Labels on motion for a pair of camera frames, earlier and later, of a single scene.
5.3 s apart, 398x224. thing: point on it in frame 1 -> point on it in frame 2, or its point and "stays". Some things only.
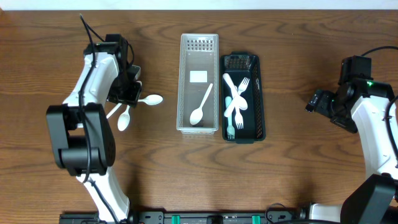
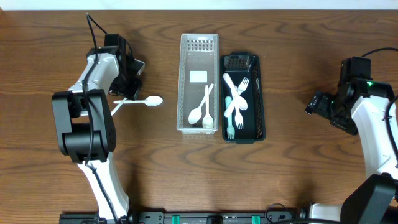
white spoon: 124,119 -> 208,122
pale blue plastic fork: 230,130 stays
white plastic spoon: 242,102 stays
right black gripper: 315,101 stays
